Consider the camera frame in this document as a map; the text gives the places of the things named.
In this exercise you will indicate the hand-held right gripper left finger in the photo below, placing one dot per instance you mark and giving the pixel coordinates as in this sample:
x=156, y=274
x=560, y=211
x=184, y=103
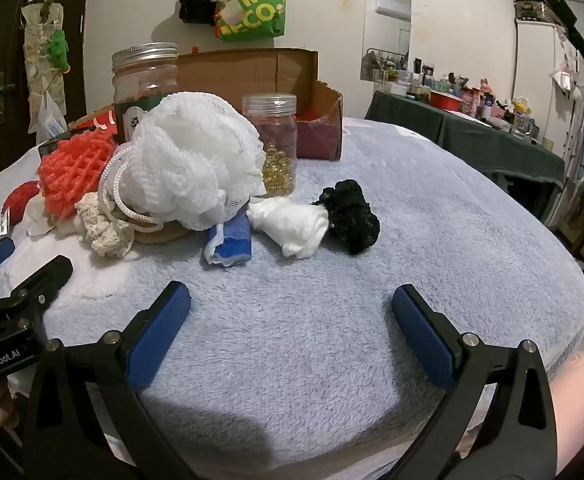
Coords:
x=164, y=330

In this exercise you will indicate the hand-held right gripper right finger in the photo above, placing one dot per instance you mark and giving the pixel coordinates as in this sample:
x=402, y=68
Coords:
x=421, y=335

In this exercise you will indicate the red cloth piece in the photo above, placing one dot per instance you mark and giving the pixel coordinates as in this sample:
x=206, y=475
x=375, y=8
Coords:
x=22, y=200

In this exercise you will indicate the cream crocheted scrunchie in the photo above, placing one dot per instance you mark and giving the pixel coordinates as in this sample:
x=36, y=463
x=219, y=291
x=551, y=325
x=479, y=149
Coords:
x=102, y=230

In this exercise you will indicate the orange foam fruit net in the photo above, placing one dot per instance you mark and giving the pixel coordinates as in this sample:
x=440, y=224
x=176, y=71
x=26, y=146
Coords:
x=72, y=170

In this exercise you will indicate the blue cloth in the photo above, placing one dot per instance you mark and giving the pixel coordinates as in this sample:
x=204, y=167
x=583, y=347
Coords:
x=232, y=242

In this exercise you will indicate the black fuzzy scrunchie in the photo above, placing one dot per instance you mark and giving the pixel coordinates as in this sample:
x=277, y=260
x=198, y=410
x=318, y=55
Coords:
x=351, y=215

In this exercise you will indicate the white mesh bath loofah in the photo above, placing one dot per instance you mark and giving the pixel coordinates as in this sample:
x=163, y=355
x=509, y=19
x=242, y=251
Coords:
x=187, y=160

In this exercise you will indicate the cardboard box with red inside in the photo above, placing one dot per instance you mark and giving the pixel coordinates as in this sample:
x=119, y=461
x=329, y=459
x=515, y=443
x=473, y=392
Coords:
x=252, y=75

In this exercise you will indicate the person's left hand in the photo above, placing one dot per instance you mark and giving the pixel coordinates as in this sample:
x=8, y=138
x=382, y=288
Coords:
x=7, y=405

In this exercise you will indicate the clear plastic bag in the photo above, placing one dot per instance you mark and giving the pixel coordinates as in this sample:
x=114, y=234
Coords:
x=52, y=120

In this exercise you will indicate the pink pillow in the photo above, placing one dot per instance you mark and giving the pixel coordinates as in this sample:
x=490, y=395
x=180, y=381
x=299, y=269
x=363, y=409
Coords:
x=576, y=395

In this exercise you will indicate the hanging cloth organizer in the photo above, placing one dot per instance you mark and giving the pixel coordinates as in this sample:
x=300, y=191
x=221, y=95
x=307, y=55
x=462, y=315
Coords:
x=37, y=85

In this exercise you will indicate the table with dark green cloth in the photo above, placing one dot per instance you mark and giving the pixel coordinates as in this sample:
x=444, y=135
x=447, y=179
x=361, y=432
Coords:
x=471, y=130

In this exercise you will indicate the large jar with metal lid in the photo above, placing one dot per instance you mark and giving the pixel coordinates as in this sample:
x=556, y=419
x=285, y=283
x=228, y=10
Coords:
x=144, y=85

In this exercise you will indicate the green toy figure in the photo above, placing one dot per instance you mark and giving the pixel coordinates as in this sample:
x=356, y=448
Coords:
x=58, y=49

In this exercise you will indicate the small jar of gold capsules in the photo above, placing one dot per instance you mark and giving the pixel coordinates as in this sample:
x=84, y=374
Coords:
x=277, y=130

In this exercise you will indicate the red bowl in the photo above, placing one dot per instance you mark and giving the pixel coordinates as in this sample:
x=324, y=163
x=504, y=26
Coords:
x=444, y=101

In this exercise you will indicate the dark brown door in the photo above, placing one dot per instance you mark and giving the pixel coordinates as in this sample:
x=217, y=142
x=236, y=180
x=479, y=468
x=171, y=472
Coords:
x=79, y=35

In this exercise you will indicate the clutter of bottles and jars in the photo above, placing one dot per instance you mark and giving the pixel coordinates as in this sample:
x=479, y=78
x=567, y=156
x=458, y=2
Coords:
x=486, y=100

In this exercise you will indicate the white fridge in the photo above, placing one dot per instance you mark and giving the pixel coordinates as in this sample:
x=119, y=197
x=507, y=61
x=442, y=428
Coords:
x=536, y=60

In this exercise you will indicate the green tote bag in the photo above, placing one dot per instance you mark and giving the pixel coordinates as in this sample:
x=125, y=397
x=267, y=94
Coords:
x=257, y=15

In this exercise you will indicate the dark clothes on fridge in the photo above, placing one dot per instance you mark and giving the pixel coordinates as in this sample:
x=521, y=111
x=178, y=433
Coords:
x=566, y=15

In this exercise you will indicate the wall mirror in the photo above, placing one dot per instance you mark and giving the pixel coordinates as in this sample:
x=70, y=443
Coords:
x=386, y=10

